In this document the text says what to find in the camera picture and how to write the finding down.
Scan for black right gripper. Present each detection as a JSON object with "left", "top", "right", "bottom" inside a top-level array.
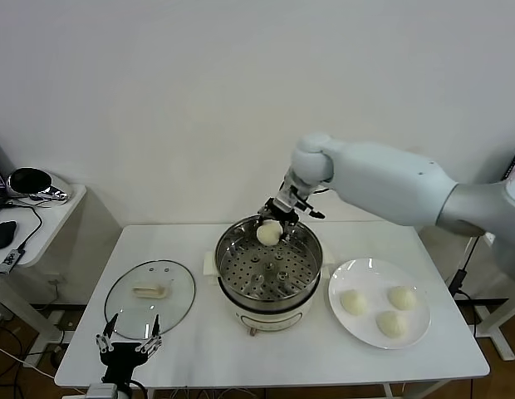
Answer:
[{"left": 255, "top": 197, "right": 303, "bottom": 244}]

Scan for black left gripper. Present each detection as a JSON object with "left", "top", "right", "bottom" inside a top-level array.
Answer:
[{"left": 95, "top": 312, "right": 164, "bottom": 386}]

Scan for white steamed baozi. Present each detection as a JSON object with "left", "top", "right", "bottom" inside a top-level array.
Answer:
[
  {"left": 339, "top": 289, "right": 369, "bottom": 318},
  {"left": 387, "top": 285, "right": 418, "bottom": 311},
  {"left": 256, "top": 219, "right": 282, "bottom": 245},
  {"left": 375, "top": 310, "right": 409, "bottom": 337}
]

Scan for round glass pot lid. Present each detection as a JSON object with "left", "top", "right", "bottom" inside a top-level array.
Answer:
[{"left": 104, "top": 259, "right": 197, "bottom": 338}]

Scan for perforated steel steamer basket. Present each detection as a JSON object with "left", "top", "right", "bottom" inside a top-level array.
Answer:
[{"left": 202, "top": 214, "right": 336, "bottom": 313}]

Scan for white floor power strip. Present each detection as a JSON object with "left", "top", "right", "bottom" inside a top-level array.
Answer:
[{"left": 49, "top": 313, "right": 76, "bottom": 333}]

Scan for white electric cooker pot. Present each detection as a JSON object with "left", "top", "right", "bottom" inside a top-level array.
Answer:
[{"left": 203, "top": 265, "right": 325, "bottom": 337}]

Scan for grey usb hub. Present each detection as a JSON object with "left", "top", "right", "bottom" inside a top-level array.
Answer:
[{"left": 0, "top": 248, "right": 27, "bottom": 274}]

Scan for black computer mouse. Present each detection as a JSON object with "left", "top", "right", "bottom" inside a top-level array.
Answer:
[{"left": 0, "top": 221, "right": 18, "bottom": 251}]

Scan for round white plate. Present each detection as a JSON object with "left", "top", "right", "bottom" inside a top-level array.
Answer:
[{"left": 327, "top": 259, "right": 432, "bottom": 350}]

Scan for black headphones on shelf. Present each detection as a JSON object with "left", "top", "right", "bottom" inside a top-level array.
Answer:
[{"left": 7, "top": 167, "right": 71, "bottom": 205}]

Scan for white side desk with label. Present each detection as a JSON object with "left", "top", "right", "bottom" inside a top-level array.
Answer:
[{"left": 468, "top": 232, "right": 515, "bottom": 362}]

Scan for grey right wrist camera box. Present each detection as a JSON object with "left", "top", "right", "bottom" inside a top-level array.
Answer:
[{"left": 279, "top": 178, "right": 311, "bottom": 209}]

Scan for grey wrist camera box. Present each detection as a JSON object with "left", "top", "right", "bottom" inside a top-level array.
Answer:
[
  {"left": 279, "top": 178, "right": 311, "bottom": 209},
  {"left": 86, "top": 384, "right": 118, "bottom": 399}
]

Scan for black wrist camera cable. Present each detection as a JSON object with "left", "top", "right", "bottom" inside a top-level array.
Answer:
[{"left": 297, "top": 189, "right": 331, "bottom": 219}]

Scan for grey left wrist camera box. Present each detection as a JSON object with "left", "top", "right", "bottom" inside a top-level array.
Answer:
[{"left": 86, "top": 384, "right": 118, "bottom": 399}]

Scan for black usb cable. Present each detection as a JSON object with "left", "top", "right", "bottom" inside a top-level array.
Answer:
[{"left": 3, "top": 198, "right": 45, "bottom": 253}]

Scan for grey laptop charging cable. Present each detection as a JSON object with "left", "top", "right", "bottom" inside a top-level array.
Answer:
[{"left": 447, "top": 236, "right": 481, "bottom": 298}]

